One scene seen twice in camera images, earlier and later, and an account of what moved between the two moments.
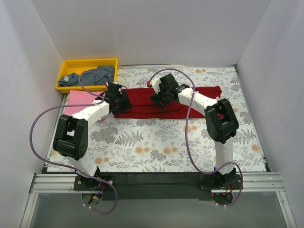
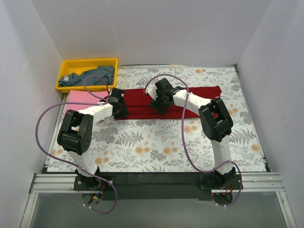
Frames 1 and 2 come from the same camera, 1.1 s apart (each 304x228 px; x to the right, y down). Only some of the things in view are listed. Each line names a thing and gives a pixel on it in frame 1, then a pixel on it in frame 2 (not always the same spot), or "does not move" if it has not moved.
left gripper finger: (127, 103) -> (125, 113)
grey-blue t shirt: (107, 72) does not move
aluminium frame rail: (45, 183) does not move
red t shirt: (144, 106) does not move
